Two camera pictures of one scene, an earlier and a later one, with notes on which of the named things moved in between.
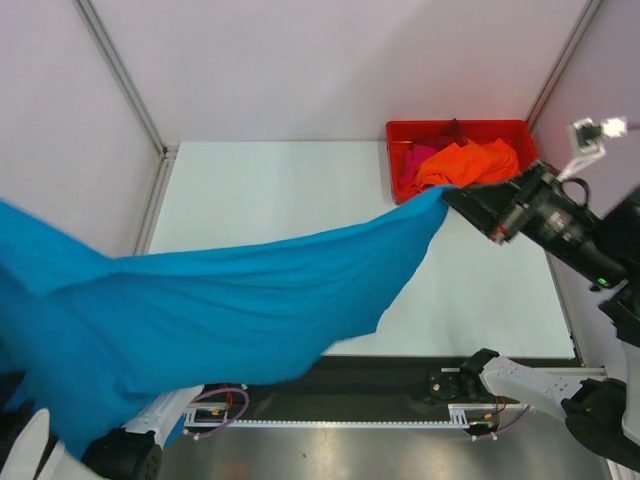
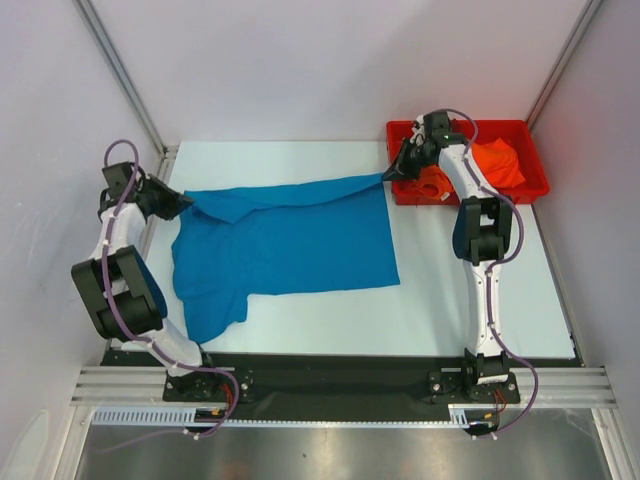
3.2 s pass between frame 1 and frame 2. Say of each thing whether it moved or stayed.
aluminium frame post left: stayed
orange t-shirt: stayed
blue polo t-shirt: moved
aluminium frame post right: stayed
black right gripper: moved
